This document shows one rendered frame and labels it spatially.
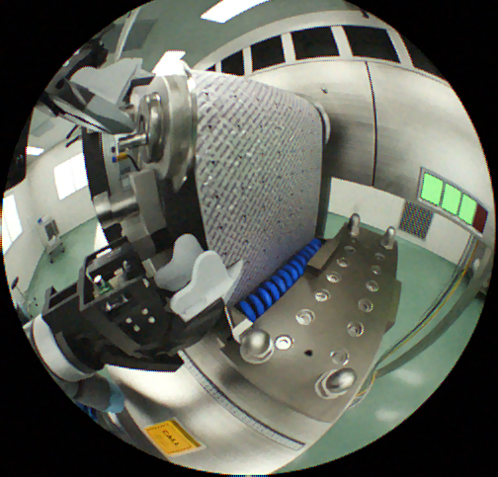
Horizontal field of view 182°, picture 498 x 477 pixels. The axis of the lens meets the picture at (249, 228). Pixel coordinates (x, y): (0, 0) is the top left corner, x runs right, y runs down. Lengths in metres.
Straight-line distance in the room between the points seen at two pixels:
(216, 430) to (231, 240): 0.31
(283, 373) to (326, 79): 0.50
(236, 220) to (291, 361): 0.16
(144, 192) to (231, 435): 0.37
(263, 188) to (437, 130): 0.37
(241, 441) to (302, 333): 0.23
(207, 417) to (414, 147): 0.59
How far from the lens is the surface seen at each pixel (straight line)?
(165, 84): 0.15
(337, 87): 0.42
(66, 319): 0.15
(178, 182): 0.16
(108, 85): 0.15
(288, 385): 0.19
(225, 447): 0.34
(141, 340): 0.15
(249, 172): 0.17
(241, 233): 0.18
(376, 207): 2.84
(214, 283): 0.15
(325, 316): 0.23
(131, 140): 0.16
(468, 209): 0.45
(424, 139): 0.40
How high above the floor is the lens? 1.22
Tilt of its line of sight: 29 degrees down
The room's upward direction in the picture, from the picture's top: 4 degrees counter-clockwise
